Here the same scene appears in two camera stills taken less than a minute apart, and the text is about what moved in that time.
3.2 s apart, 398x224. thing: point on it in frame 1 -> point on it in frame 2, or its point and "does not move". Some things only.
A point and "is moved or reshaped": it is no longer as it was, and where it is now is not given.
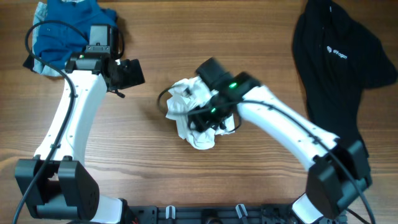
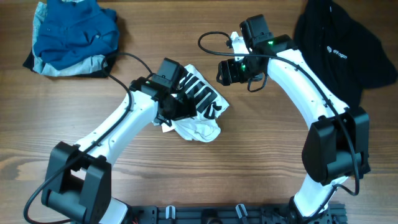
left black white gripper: (133, 74) -> (186, 107)
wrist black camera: (100, 37) -> (170, 73)
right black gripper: (202, 121) -> (228, 69)
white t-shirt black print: (186, 95) is moved or reshaped
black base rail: (212, 214) does not move
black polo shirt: (339, 57) does not move
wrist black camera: (212, 71) -> (254, 29)
